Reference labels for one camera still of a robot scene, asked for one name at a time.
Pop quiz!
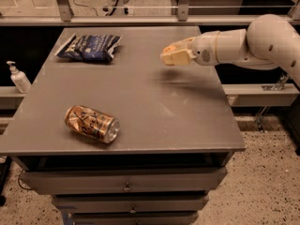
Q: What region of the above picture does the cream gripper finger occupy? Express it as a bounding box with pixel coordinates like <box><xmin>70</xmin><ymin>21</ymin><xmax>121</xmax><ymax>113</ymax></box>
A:
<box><xmin>160</xmin><ymin>49</ymin><xmax>196</xmax><ymax>66</ymax></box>
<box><xmin>168</xmin><ymin>37</ymin><xmax>195</xmax><ymax>50</ymax></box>

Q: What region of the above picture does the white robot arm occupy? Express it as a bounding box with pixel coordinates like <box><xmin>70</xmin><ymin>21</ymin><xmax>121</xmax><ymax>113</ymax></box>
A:
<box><xmin>160</xmin><ymin>14</ymin><xmax>300</xmax><ymax>84</ymax></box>

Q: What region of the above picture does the drawer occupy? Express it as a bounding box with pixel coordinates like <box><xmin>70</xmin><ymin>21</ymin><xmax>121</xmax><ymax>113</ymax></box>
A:
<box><xmin>21</xmin><ymin>168</ymin><xmax>227</xmax><ymax>195</ymax></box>
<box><xmin>52</xmin><ymin>194</ymin><xmax>208</xmax><ymax>213</ymax></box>
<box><xmin>72</xmin><ymin>212</ymin><xmax>198</xmax><ymax>225</ymax></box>

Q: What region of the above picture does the middle drawer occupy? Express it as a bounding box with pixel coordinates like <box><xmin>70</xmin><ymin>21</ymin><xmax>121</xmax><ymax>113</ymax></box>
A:
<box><xmin>52</xmin><ymin>194</ymin><xmax>208</xmax><ymax>213</ymax></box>

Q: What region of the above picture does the grey drawer cabinet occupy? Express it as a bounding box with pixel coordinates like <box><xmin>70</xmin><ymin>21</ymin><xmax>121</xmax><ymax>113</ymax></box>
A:
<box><xmin>0</xmin><ymin>25</ymin><xmax>247</xmax><ymax>225</ymax></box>

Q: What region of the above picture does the white pump bottle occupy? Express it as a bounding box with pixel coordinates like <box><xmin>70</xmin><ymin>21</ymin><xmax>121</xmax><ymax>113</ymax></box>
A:
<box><xmin>7</xmin><ymin>61</ymin><xmax>31</xmax><ymax>94</ymax></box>

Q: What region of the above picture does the orange fruit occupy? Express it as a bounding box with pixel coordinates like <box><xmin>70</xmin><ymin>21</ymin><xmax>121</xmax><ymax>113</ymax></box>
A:
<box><xmin>163</xmin><ymin>45</ymin><xmax>175</xmax><ymax>53</ymax></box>

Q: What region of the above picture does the top drawer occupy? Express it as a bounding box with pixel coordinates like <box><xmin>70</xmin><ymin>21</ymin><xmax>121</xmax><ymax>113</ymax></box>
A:
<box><xmin>21</xmin><ymin>168</ymin><xmax>227</xmax><ymax>195</ymax></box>

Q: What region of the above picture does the orange soda can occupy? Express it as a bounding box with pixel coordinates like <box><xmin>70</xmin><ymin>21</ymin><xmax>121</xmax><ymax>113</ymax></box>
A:
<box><xmin>65</xmin><ymin>105</ymin><xmax>120</xmax><ymax>144</ymax></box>

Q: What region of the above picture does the black cable on floor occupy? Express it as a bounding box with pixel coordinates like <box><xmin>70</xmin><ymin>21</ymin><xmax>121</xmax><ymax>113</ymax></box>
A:
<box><xmin>66</xmin><ymin>0</ymin><xmax>99</xmax><ymax>17</ymax></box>

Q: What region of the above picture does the bottom drawer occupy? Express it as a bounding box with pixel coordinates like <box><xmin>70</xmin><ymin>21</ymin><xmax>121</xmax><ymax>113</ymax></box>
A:
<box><xmin>72</xmin><ymin>212</ymin><xmax>198</xmax><ymax>225</ymax></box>

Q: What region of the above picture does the blue chip bag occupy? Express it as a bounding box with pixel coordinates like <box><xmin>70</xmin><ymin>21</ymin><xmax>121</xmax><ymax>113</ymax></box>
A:
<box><xmin>54</xmin><ymin>34</ymin><xmax>122</xmax><ymax>62</ymax></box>

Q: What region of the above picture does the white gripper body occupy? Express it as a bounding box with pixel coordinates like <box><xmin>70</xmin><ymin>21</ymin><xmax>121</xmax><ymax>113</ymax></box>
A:
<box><xmin>191</xmin><ymin>31</ymin><xmax>219</xmax><ymax>66</ymax></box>

